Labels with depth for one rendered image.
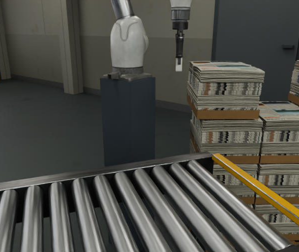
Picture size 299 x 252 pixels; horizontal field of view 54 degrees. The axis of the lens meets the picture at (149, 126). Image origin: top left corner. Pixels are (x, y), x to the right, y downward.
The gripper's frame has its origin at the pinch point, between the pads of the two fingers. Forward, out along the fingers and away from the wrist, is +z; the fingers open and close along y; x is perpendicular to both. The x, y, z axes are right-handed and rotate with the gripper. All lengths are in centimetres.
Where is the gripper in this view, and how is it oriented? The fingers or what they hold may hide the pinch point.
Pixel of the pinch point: (178, 64)
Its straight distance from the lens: 149.0
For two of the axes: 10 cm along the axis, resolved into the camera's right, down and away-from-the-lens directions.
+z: 0.0, 9.5, 3.2
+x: -10.0, 0.0, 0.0
